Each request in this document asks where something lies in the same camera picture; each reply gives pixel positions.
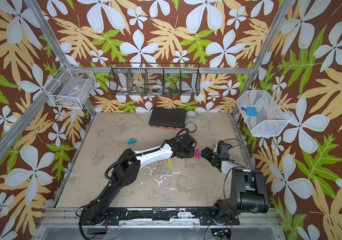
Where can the white tape roll in basket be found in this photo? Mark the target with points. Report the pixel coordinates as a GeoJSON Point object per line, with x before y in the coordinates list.
{"type": "Point", "coordinates": [156, 88]}

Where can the teal triangular block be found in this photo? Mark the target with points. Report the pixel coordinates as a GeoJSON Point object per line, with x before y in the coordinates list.
{"type": "Point", "coordinates": [131, 141]}

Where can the black wire basket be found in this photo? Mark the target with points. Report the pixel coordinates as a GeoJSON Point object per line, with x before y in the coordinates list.
{"type": "Point", "coordinates": [177, 79]}

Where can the magenta rectangular block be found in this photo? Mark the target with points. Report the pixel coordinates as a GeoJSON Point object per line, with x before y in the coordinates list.
{"type": "Point", "coordinates": [196, 154]}

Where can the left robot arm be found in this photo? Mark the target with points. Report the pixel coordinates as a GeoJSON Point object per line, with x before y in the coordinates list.
{"type": "Point", "coordinates": [124, 172]}

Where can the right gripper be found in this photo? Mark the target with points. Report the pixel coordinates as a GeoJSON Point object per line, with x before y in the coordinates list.
{"type": "Point", "coordinates": [209, 154]}

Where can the white wire basket left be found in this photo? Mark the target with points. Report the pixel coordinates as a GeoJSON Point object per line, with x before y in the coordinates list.
{"type": "Point", "coordinates": [70, 87]}

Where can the white mesh corner basket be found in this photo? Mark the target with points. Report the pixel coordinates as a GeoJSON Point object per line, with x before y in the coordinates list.
{"type": "Point", "coordinates": [273, 115]}

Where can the black tool case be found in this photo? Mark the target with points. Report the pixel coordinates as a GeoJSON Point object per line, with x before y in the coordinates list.
{"type": "Point", "coordinates": [167, 118]}

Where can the blue object in basket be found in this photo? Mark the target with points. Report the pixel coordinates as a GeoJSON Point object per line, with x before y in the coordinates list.
{"type": "Point", "coordinates": [251, 111]}

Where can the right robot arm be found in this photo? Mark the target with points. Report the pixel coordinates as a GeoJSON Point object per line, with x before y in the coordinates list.
{"type": "Point", "coordinates": [248, 193]}

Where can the clear glass jar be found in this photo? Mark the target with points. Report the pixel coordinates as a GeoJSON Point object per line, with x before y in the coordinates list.
{"type": "Point", "coordinates": [191, 116]}

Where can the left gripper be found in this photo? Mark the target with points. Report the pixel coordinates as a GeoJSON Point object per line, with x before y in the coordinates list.
{"type": "Point", "coordinates": [192, 155]}

